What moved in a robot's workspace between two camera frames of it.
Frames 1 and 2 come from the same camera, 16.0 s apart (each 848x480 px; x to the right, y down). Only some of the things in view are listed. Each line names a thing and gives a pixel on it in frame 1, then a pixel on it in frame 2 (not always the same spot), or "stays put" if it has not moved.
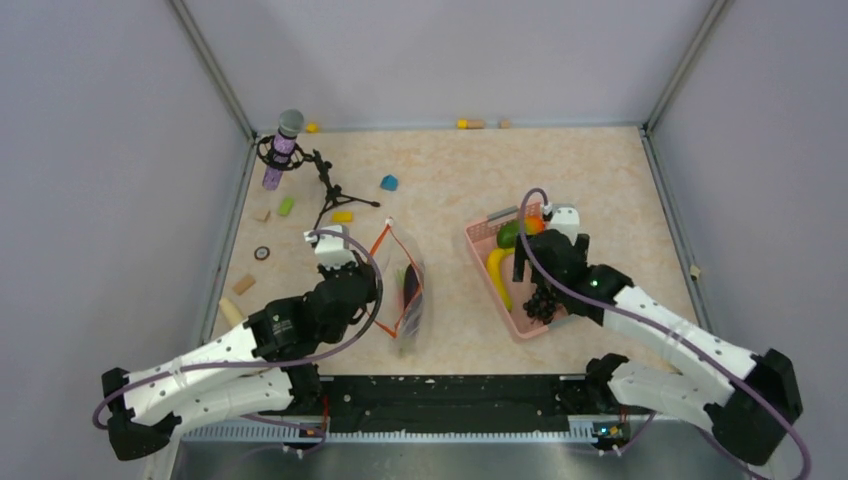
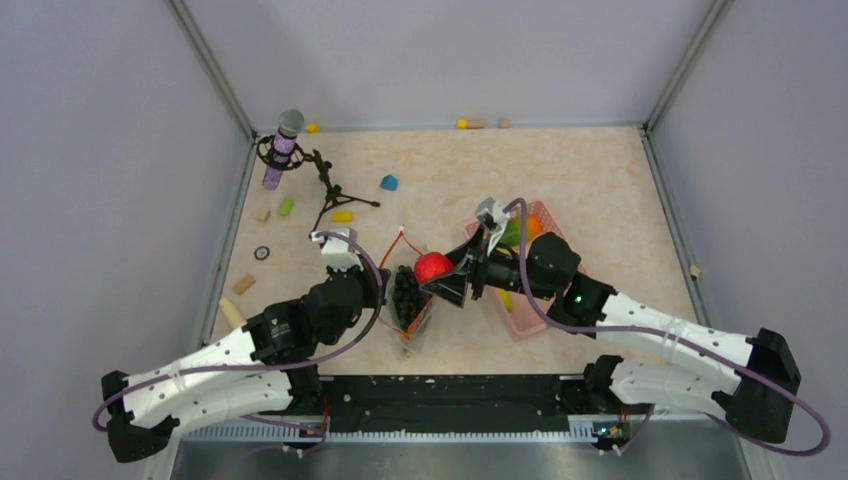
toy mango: (509, 231) stays put
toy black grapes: (541, 305) → (408, 298)
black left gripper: (362, 265) stays put
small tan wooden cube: (261, 214) stays put
